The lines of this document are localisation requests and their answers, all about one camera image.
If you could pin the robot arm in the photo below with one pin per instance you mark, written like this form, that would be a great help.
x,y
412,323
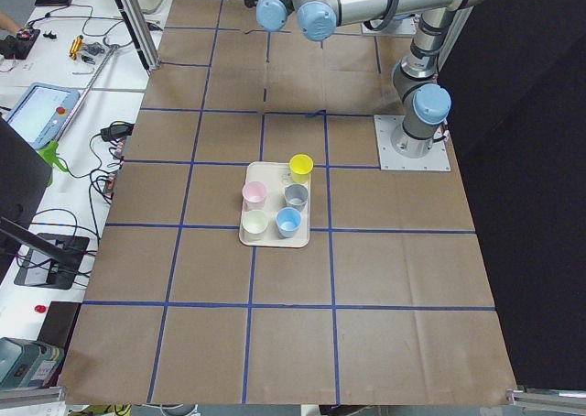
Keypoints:
x,y
427,105

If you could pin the grey plastic cup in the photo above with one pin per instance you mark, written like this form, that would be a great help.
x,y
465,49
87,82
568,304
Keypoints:
x,y
296,196

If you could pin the blue plastic cup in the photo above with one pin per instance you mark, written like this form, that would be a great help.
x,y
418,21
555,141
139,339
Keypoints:
x,y
288,221

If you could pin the yellow plastic cup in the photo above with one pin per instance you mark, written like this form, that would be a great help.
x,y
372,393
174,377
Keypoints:
x,y
301,166

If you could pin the pink plastic cup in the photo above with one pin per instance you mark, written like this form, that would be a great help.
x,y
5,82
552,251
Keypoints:
x,y
254,194

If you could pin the pale green plastic cup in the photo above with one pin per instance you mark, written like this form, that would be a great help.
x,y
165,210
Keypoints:
x,y
254,225

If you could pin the cream plastic tray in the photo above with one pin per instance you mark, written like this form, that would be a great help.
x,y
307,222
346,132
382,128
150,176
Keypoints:
x,y
276,177

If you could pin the black power adapter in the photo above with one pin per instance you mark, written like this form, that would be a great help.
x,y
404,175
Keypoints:
x,y
116,131

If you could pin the green spray bottle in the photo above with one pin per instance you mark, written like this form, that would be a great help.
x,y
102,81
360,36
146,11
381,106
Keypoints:
x,y
50,154

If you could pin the yellow metal tool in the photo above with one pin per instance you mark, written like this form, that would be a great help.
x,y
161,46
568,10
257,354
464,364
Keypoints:
x,y
75,47

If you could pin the black monitor base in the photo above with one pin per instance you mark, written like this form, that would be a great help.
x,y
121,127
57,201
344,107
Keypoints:
x,y
37,270

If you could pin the blue teach pendant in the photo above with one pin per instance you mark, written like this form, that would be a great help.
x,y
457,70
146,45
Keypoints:
x,y
41,111

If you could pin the black monitor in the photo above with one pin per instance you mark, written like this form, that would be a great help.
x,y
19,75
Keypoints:
x,y
24,179

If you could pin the black smartphone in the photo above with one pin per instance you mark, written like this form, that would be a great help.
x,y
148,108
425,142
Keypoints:
x,y
40,3

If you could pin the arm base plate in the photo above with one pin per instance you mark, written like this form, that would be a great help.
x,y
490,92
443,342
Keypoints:
x,y
405,27
397,151

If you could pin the aluminium frame post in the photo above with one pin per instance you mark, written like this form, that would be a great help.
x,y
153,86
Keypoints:
x,y
137,27

